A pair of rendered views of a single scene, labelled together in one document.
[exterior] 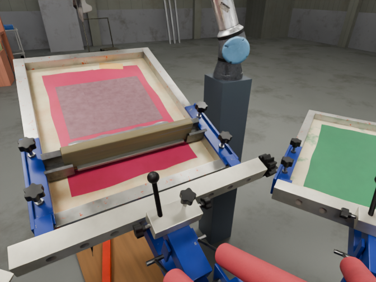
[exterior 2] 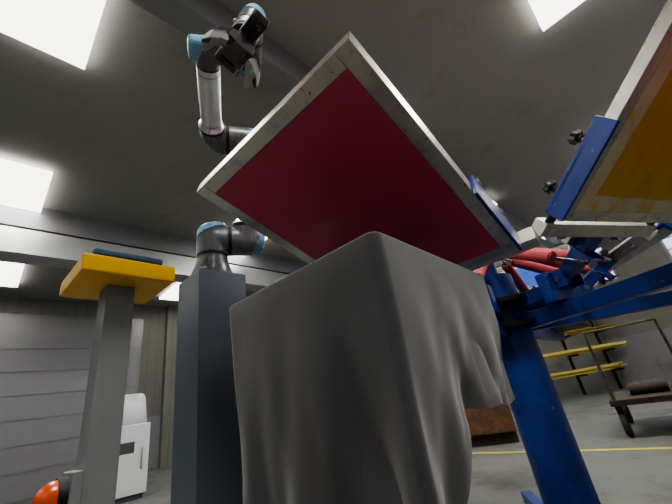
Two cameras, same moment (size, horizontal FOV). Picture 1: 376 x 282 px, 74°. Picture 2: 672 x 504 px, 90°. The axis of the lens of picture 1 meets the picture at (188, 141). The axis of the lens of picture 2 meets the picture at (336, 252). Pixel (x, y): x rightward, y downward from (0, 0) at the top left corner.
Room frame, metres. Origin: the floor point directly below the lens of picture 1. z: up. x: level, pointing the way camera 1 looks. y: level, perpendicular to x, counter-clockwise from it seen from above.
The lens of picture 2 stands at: (1.29, 1.07, 0.70)
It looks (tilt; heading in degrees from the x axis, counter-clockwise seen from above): 24 degrees up; 249
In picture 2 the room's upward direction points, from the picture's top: 10 degrees counter-clockwise
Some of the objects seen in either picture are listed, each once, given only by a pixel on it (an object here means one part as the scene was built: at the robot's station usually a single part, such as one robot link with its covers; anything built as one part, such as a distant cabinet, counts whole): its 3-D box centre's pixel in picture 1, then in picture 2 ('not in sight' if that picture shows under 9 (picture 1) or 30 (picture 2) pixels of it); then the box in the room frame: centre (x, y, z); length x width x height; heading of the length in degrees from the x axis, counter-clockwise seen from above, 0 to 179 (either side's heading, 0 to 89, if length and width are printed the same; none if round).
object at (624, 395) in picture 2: not in sight; (641, 375); (-2.79, -1.48, 0.48); 1.22 x 0.71 x 0.96; 35
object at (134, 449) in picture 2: not in sight; (121, 445); (2.55, -4.84, 0.64); 0.72 x 0.59 x 1.28; 115
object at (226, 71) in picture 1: (228, 66); (212, 267); (1.31, -0.21, 1.25); 0.15 x 0.15 x 0.10
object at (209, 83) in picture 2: not in sight; (210, 102); (1.31, 0.13, 1.76); 0.49 x 0.11 x 0.12; 89
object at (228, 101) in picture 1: (219, 168); (213, 461); (1.31, -0.21, 0.60); 0.18 x 0.18 x 1.20; 26
